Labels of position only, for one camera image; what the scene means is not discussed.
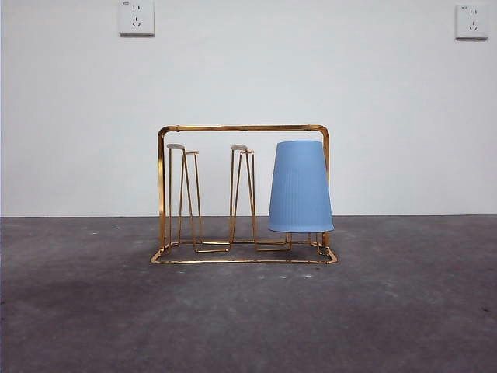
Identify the blue ribbed cup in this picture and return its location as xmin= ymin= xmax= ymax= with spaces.
xmin=266 ymin=140 xmax=335 ymax=234

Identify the gold wire cup rack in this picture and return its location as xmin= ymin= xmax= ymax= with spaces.
xmin=150 ymin=124 xmax=338 ymax=265

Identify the white wall socket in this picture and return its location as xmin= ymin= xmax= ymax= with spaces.
xmin=455 ymin=3 xmax=489 ymax=40
xmin=119 ymin=0 xmax=155 ymax=38

